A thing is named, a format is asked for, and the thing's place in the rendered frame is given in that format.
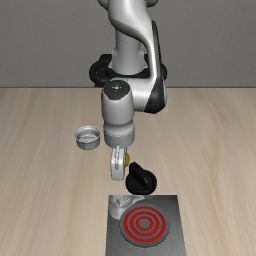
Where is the grey ramekin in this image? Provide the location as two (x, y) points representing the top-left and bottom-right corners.
(74, 125), (102, 151)

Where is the grey stove plate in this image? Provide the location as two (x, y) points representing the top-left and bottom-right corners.
(104, 161), (188, 256)

